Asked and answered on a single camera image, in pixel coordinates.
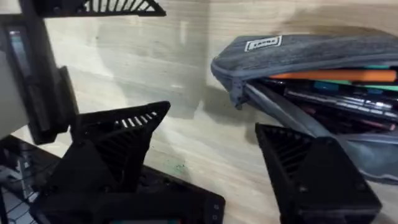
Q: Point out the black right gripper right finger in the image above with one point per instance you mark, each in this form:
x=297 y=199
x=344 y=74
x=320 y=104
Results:
x=320 y=180

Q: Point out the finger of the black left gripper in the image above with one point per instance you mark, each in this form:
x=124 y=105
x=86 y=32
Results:
x=102 y=7

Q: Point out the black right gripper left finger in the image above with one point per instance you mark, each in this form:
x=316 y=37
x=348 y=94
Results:
x=124 y=146

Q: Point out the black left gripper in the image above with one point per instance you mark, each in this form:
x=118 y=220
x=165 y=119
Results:
x=40 y=93

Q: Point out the grey soft zip bag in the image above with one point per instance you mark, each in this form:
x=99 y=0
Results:
x=311 y=51

